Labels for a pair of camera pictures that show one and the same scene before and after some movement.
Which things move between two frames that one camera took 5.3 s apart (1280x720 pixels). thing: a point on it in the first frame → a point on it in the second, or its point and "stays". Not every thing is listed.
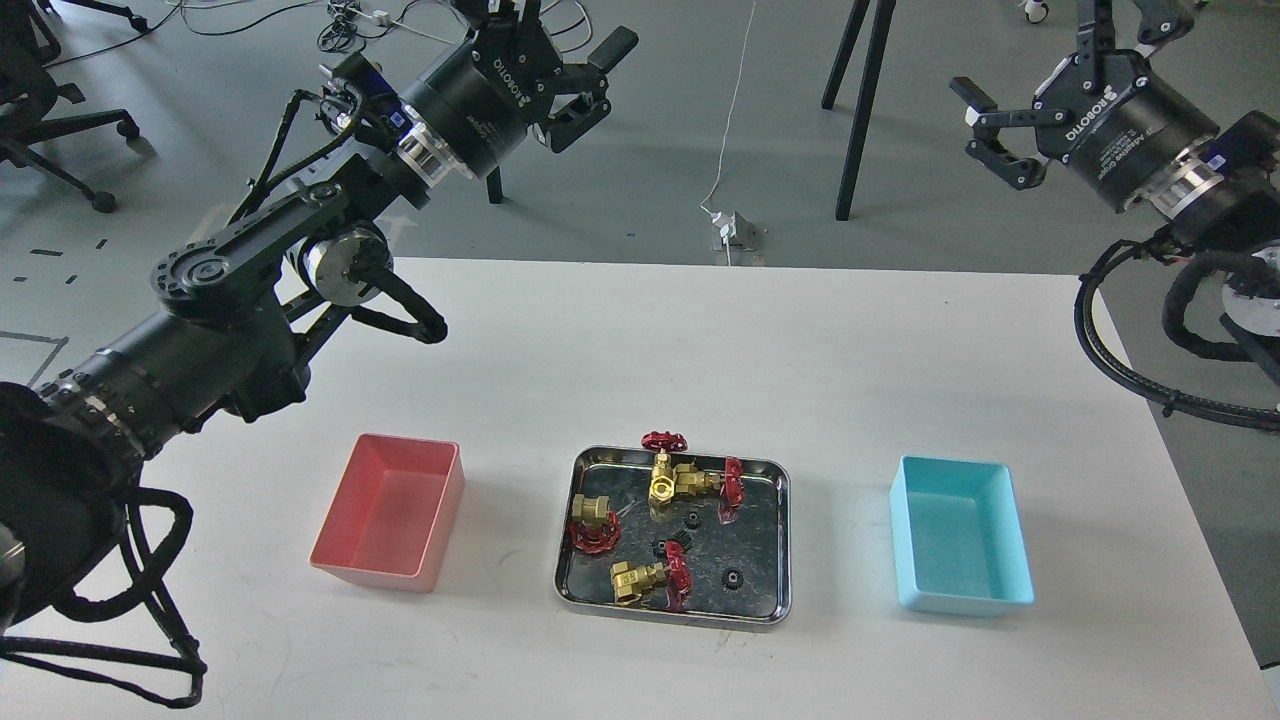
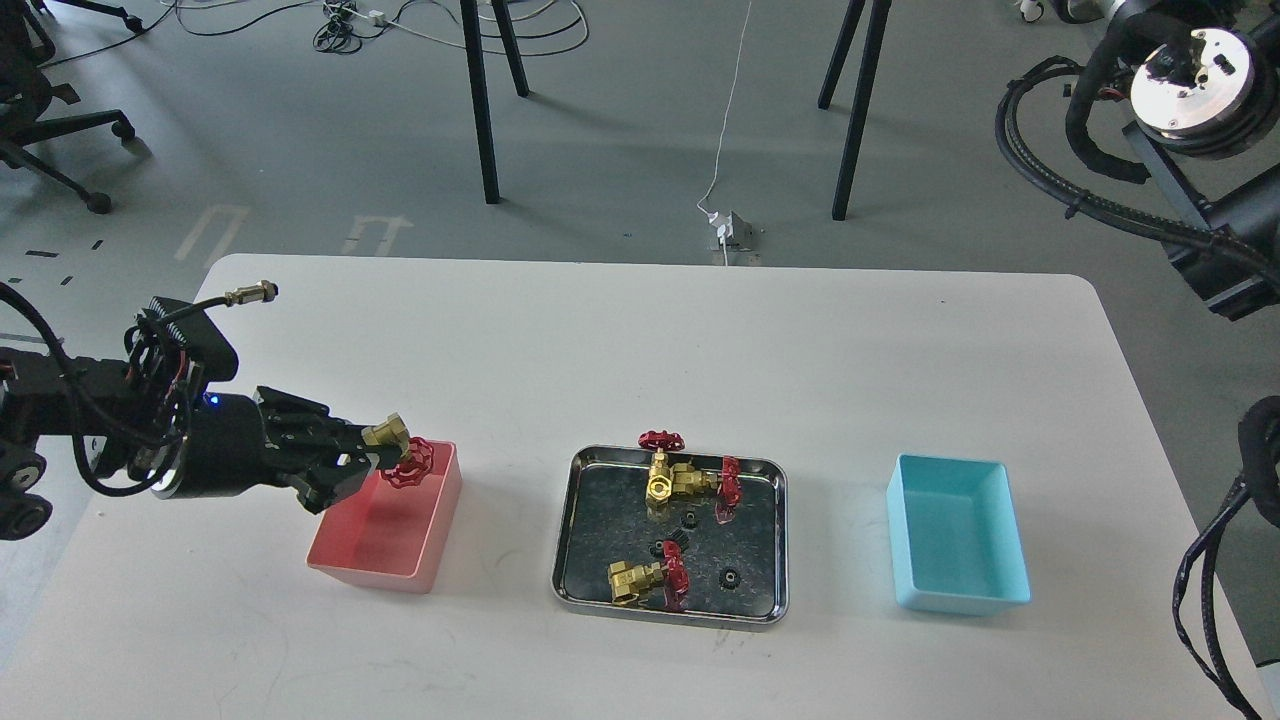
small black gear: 732,580 stays
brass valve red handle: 691,479 stays
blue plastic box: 958,540 stays
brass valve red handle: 594,528 → 413,469
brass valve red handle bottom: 630,580 stays
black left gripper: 485,93 → 230,443
